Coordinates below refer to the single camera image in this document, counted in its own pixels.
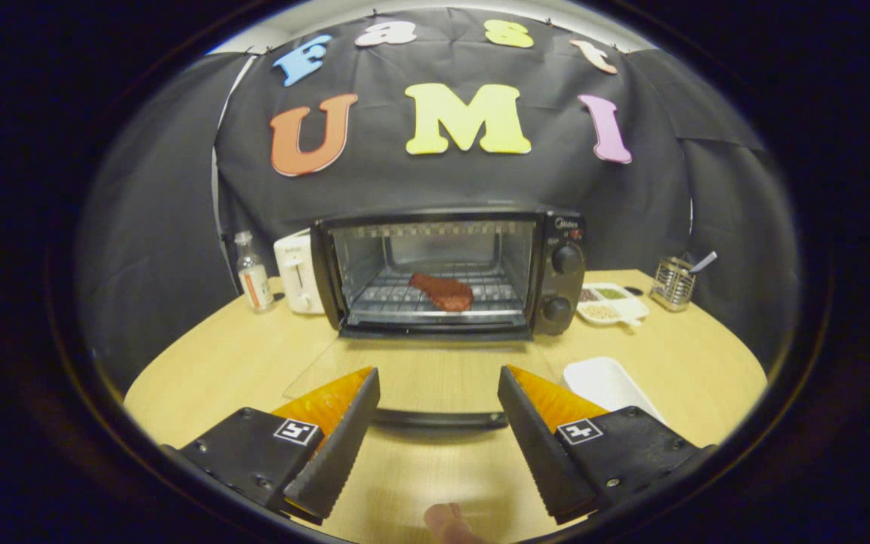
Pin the small clear bottle orange label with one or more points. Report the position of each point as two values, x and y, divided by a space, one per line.
255 283

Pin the red-brown steak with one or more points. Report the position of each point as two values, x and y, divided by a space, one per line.
446 293

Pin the black toaster oven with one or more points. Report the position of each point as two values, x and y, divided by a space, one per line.
565 261

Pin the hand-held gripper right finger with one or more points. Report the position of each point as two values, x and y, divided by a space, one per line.
541 446

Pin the white divided plate of beans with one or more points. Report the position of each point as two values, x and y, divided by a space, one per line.
609 308

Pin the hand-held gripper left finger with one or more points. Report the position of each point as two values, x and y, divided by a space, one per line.
340 446

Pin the white ribbed food tray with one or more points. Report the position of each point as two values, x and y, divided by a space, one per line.
605 381

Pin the white pop-up toaster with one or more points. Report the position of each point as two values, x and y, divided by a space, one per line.
295 272

